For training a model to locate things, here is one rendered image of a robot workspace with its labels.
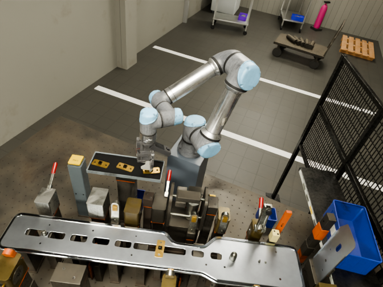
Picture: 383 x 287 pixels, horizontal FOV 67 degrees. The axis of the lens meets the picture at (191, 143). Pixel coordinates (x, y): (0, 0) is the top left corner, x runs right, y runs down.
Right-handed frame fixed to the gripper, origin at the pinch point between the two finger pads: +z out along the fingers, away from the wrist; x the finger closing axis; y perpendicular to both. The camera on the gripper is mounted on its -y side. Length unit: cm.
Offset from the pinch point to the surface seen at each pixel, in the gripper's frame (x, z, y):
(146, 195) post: 10.0, 8.3, 2.9
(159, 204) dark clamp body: 15.0, 10.3, -3.1
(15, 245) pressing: 24, 18, 61
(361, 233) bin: 43, 11, -101
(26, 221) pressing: 12, 18, 59
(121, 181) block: -1.7, 10.9, 14.9
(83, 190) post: -7.4, 22.6, 35.5
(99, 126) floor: -182, 119, 42
